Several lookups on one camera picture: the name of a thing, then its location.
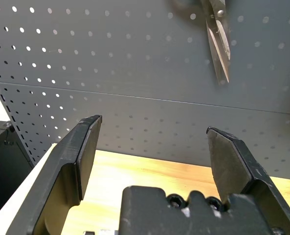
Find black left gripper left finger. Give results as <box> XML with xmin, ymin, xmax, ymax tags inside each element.
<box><xmin>5</xmin><ymin>114</ymin><xmax>103</xmax><ymax>235</ymax></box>

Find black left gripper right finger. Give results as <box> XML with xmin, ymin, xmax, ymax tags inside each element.
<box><xmin>206</xmin><ymin>126</ymin><xmax>290</xmax><ymax>235</ymax></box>

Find grey metal pegboard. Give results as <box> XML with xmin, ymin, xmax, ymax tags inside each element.
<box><xmin>0</xmin><ymin>0</ymin><xmax>290</xmax><ymax>177</ymax></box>

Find black side cabinet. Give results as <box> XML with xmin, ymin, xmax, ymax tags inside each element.
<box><xmin>0</xmin><ymin>119</ymin><xmax>35</xmax><ymax>221</ymax></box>

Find black handled scissors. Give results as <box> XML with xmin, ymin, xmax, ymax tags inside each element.
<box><xmin>170</xmin><ymin>0</ymin><xmax>232</xmax><ymax>86</ymax></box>

